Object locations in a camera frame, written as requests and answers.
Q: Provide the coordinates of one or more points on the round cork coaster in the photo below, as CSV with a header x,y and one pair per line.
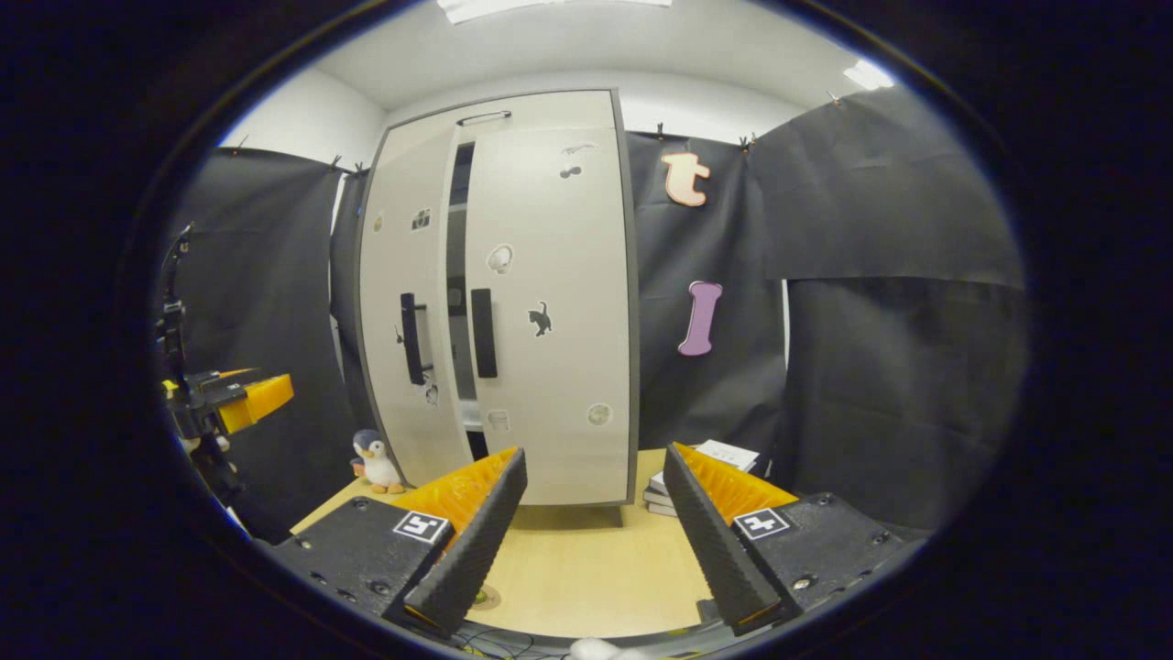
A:
x,y
493,598

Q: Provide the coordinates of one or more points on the white cabinet door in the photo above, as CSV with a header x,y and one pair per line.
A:
x,y
568,367
385,275

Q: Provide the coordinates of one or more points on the small ceiling light panel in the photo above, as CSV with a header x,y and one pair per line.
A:
x,y
869,75

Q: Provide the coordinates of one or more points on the white cabinet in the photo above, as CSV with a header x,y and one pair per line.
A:
x,y
458,252

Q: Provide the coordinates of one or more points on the black backdrop cloth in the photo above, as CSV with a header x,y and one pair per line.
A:
x,y
871,367

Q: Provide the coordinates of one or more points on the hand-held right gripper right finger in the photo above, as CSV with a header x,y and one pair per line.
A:
x,y
719,550

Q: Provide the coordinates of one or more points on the small stack of books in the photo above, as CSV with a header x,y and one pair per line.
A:
x,y
724,456

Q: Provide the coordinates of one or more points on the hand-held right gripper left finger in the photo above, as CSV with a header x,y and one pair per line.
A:
x,y
472,550

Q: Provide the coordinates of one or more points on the penguin plush toy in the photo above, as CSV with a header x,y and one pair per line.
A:
x,y
376,467

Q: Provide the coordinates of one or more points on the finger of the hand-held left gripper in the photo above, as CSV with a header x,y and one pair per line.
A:
x,y
261,401
234,372

